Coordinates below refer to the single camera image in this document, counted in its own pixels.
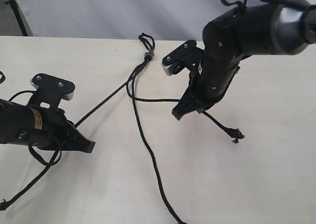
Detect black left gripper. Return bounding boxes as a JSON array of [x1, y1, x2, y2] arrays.
[[17, 106, 95, 153]]

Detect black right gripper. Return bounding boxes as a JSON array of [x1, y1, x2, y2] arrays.
[[172, 56, 241, 121]]

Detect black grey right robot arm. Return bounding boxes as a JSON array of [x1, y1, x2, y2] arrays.
[[163, 0, 316, 119]]

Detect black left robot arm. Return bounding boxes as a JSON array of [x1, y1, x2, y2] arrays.
[[0, 99, 95, 153]]

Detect grey fabric backdrop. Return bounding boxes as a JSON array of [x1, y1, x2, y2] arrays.
[[16, 0, 228, 41]]

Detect black backdrop stand pole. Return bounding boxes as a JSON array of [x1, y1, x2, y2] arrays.
[[4, 0, 29, 37]]

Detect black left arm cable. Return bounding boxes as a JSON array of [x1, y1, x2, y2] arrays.
[[0, 72, 62, 167]]

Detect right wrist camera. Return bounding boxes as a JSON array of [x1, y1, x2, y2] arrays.
[[161, 40, 203, 76]]

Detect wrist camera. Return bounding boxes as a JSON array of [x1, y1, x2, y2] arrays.
[[161, 40, 203, 76], [28, 73, 75, 109]]

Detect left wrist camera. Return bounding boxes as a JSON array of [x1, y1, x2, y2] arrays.
[[28, 73, 75, 109]]

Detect dark grey plastic cable clamp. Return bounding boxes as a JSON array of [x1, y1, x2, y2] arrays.
[[144, 50, 154, 61]]

